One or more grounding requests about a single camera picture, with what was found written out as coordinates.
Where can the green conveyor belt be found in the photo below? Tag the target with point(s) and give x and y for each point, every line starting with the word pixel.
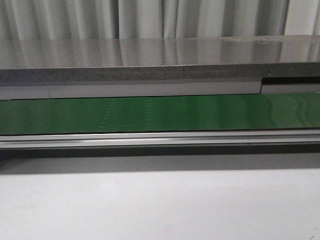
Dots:
pixel 160 113

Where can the aluminium conveyor front rail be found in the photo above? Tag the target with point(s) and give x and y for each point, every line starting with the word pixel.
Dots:
pixel 87 140

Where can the white pleated curtain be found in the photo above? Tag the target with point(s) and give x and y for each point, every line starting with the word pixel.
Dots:
pixel 141 19

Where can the grey conveyor rear guide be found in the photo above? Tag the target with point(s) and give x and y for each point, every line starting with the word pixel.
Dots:
pixel 117 89

